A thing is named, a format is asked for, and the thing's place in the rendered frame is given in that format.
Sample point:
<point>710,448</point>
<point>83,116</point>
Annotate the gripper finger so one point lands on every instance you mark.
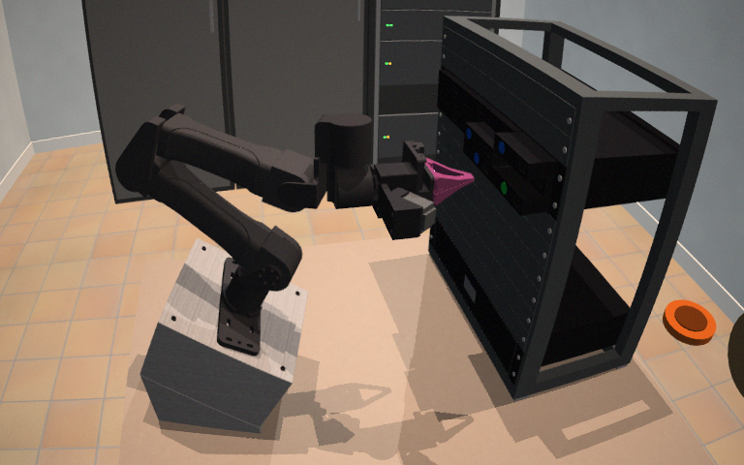
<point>440,195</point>
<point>443,180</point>

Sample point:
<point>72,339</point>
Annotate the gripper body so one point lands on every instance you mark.
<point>412,152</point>

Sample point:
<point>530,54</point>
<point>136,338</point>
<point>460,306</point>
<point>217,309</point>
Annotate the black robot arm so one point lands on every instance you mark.
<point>284,179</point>

